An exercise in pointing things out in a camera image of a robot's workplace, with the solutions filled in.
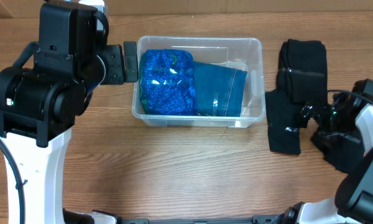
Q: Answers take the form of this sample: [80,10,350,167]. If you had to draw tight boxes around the blue sequin fabric bundle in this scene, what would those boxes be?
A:
[139,49,197,116]

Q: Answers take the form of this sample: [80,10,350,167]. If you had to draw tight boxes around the small folded black garment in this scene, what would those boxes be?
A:
[310,130,364,174]

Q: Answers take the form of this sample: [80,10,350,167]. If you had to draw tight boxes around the large folded black garment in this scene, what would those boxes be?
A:
[277,39,328,105]

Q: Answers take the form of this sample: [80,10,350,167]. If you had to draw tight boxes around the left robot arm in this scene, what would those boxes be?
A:
[0,1,139,223]

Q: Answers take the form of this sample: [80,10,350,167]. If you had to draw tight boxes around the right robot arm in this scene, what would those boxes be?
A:
[265,78,373,223]

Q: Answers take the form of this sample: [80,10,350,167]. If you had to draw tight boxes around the middle folded black garment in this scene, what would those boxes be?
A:
[265,90,308,155]

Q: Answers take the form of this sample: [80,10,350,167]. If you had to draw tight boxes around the blue denim jeans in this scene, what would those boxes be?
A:
[193,62,247,117]

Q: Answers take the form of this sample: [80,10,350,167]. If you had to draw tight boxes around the clear plastic storage bin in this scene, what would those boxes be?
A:
[132,35,265,128]

